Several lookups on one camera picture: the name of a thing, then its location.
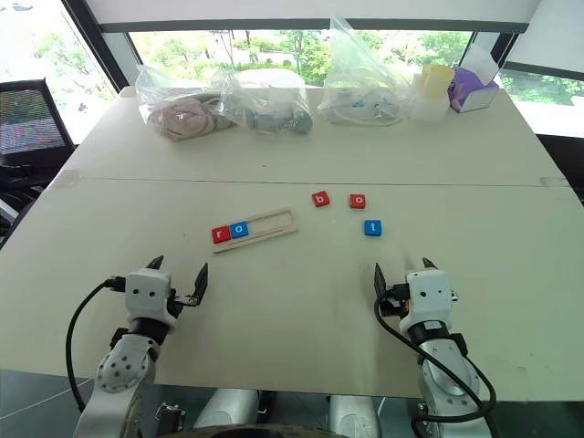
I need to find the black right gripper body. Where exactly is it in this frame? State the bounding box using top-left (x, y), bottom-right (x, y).
top-left (376, 283), bottom-right (412, 321)

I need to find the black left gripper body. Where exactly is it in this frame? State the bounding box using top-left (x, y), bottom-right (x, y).
top-left (168, 287), bottom-right (204, 320)

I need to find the wooden letter tile tray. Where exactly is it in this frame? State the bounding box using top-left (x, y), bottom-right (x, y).
top-left (211, 207), bottom-right (300, 256)

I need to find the silver robot leg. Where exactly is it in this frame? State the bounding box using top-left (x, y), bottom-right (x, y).
top-left (193, 387), bottom-right (262, 430)
top-left (328, 393), bottom-right (382, 438)

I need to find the black metal clasp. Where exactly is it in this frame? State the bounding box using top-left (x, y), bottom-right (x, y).
top-left (154, 401), bottom-right (188, 433)

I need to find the plastic bag with pink items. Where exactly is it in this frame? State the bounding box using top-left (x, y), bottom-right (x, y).
top-left (135, 63), bottom-right (239, 143)

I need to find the purple and white box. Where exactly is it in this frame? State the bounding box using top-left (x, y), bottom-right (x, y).
top-left (448, 65), bottom-right (501, 113)

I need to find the plastic bag with dark items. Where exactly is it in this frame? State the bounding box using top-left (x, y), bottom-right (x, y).
top-left (217, 68), bottom-right (317, 137)

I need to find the yellow plastic cup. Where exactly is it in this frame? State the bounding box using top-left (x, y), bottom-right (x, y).
top-left (418, 63), bottom-right (456, 100)

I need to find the plastic bag with white items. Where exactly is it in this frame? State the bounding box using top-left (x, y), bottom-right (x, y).
top-left (317, 15), bottom-right (412, 126)

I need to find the black mesh office chair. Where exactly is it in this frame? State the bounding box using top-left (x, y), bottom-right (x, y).
top-left (0, 78), bottom-right (79, 250)

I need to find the translucent white plastic sheet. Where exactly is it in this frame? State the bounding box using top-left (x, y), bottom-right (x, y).
top-left (459, 44), bottom-right (501, 87)

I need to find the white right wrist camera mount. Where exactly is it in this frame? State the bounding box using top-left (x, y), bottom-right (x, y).
top-left (404, 269), bottom-right (456, 322)

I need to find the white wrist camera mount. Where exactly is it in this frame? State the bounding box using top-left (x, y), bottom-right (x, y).
top-left (404, 269), bottom-right (456, 322)
top-left (123, 268), bottom-right (180, 330)

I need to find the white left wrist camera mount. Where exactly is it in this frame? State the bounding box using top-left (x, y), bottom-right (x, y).
top-left (123, 268), bottom-right (180, 330)

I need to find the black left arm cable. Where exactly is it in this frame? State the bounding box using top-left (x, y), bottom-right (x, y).
top-left (65, 275), bottom-right (127, 412)

